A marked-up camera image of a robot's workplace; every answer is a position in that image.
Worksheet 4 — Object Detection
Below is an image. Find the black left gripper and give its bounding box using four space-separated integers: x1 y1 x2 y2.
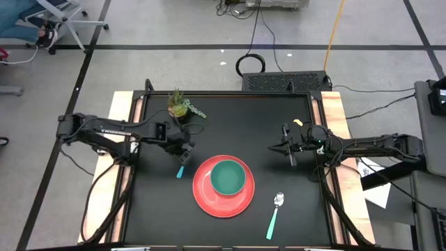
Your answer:
163 124 195 167

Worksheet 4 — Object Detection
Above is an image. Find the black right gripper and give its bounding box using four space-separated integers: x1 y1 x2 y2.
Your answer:
268 122 332 167

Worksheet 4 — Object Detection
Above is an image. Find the teal ceramic bowl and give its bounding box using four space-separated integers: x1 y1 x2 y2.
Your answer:
210 160 247 197

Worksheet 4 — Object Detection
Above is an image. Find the spoon with teal handle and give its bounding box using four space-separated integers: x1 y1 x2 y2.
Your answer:
266 191 286 241

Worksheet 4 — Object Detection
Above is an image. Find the red round plate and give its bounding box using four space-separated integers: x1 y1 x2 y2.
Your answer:
192 155 256 220

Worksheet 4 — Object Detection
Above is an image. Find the potted succulent plant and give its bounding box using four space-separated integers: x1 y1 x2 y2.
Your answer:
167 88 208 122

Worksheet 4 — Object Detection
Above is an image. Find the black computer tower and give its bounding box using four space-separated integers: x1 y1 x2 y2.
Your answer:
241 70 332 93

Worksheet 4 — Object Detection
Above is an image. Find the white paper sheet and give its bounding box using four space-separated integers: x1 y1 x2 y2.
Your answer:
356 156 392 210

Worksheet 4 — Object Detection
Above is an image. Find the white equipment box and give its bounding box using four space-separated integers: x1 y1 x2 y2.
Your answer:
245 0 310 10

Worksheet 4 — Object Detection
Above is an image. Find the grey side desk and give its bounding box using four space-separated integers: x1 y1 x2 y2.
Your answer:
413 79 446 178
410 170 446 251

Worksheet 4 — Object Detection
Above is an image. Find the black screen device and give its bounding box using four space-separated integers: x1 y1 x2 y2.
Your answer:
427 76 446 117

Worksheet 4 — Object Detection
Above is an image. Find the black computer keyboard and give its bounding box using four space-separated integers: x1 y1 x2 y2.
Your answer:
431 208 446 251

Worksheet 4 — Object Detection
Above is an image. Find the white office chair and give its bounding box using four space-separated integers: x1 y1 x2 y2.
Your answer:
24 0 110 56

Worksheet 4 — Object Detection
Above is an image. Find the person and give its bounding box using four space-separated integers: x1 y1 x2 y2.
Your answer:
0 0 60 50

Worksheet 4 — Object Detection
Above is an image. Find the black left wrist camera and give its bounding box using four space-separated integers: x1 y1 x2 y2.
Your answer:
153 121 169 143

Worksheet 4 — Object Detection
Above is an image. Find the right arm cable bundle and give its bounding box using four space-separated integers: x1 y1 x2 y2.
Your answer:
313 162 369 248

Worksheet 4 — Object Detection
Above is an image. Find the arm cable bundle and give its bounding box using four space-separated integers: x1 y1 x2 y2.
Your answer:
79 155 136 245
313 162 369 248

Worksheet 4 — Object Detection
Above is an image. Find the coiled black cable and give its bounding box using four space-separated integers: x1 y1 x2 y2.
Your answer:
235 52 267 78

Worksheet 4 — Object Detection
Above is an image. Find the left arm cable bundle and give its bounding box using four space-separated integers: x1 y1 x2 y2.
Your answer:
79 155 136 245

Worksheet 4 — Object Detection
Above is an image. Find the black floor cable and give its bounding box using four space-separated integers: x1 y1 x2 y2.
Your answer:
330 84 416 94
345 93 417 121

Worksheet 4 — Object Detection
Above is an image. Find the yellow hanging cable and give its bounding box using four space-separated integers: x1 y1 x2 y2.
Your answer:
323 0 347 72

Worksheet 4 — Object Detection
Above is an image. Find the white floor cable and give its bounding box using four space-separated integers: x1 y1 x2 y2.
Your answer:
0 44 40 66

